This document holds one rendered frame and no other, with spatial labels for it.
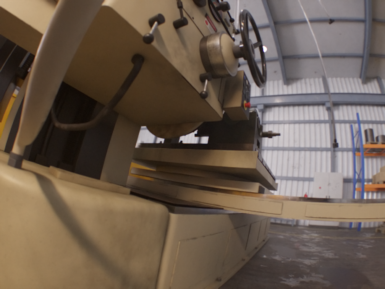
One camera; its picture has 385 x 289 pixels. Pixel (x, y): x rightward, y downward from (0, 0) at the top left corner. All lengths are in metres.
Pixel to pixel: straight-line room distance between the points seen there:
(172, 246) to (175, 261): 0.09
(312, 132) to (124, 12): 8.44
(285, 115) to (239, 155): 8.05
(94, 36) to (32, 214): 0.55
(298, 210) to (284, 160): 7.15
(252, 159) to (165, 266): 0.69
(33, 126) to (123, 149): 1.06
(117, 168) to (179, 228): 0.65
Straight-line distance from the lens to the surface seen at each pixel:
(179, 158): 1.22
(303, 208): 1.12
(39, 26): 0.78
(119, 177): 1.26
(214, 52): 0.80
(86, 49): 0.75
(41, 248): 0.49
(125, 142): 1.27
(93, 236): 0.52
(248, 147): 1.06
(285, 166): 8.15
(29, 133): 0.27
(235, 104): 0.92
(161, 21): 0.61
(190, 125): 1.06
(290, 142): 8.46
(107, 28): 0.62
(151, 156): 1.40
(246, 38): 0.69
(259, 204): 1.13
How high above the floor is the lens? 0.66
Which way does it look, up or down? 16 degrees up
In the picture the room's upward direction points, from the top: 11 degrees clockwise
